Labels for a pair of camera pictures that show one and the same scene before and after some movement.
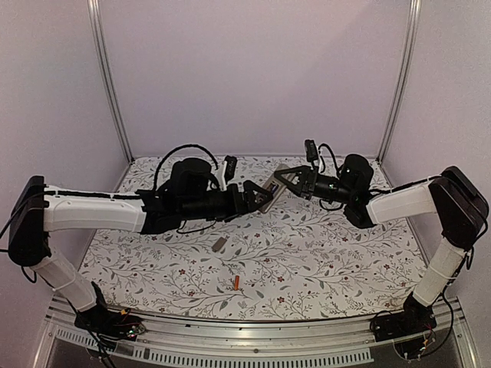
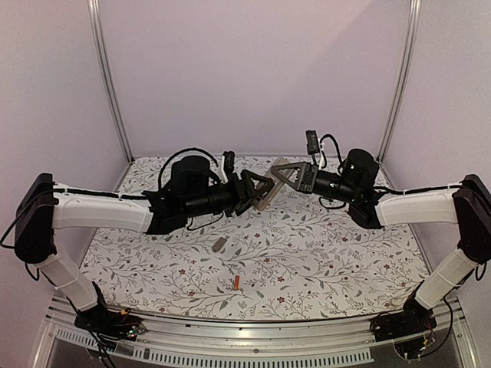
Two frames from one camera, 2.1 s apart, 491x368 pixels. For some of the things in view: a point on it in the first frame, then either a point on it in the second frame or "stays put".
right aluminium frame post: (413, 31) stays put
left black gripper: (238, 207) → (241, 195)
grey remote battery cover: (219, 244) stays put
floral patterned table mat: (298, 258) stays put
